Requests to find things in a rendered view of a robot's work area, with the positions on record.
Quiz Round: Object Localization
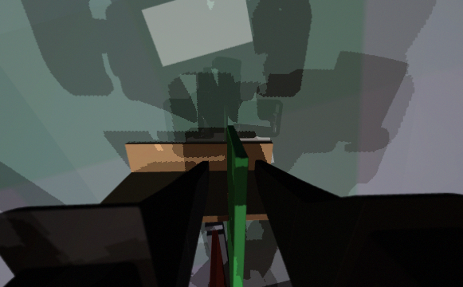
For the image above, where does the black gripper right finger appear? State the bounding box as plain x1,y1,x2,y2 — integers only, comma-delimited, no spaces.
254,160,463,287

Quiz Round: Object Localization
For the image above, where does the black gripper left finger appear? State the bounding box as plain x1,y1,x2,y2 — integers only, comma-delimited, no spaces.
0,161,210,287

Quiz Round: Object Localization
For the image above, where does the red notched board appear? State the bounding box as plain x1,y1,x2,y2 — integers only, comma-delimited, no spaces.
210,230,227,287

